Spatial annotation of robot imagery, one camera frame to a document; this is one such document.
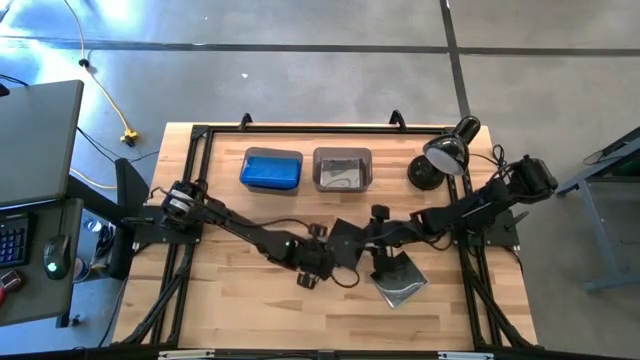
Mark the black jewel case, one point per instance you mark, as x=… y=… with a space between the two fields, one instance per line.
x=405 y=287
x=345 y=175
x=350 y=231

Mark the black keyboard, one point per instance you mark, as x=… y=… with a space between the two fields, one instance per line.
x=12 y=242

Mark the black frame hook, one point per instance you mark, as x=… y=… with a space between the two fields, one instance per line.
x=397 y=112
x=246 y=115

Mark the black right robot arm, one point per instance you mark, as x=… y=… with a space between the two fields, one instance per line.
x=470 y=205

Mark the dark grey desk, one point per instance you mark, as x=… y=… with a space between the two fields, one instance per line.
x=30 y=300

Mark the grey metal cart frame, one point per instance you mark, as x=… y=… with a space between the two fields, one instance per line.
x=612 y=282

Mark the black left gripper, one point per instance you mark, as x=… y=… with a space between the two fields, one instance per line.
x=312 y=260

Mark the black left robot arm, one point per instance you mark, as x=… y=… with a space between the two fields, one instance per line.
x=235 y=227

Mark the white label strip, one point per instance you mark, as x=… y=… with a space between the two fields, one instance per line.
x=465 y=356
x=185 y=354

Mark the black aluminium table frame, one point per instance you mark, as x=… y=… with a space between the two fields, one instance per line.
x=325 y=129

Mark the grey desk top panel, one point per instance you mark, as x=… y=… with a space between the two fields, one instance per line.
x=35 y=140

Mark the black desk lamp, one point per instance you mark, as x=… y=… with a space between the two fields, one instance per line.
x=450 y=150

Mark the blue jewel case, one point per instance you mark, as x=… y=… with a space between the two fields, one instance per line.
x=270 y=172

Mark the small red black device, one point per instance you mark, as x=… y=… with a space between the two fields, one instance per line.
x=10 y=282

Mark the black upright post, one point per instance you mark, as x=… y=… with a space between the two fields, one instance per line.
x=122 y=255

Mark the grey translucent plastic bin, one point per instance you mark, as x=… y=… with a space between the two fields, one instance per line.
x=342 y=152
x=272 y=151

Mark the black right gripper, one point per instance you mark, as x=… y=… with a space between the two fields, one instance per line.
x=395 y=232

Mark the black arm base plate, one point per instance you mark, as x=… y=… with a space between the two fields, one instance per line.
x=500 y=237
x=150 y=235

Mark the black computer mouse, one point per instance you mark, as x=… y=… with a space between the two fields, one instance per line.
x=57 y=250

